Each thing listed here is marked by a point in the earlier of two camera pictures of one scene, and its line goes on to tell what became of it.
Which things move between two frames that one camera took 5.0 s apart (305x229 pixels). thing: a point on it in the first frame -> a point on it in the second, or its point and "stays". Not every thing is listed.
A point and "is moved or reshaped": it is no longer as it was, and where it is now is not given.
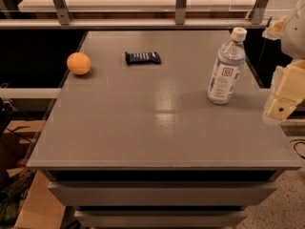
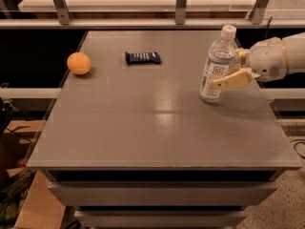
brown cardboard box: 42,209 stays
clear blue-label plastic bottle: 228,67 is moved or reshaped
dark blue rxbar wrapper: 152,57 stays
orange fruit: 79,63 stays
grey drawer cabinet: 142,146 stays
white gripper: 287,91 -> 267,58
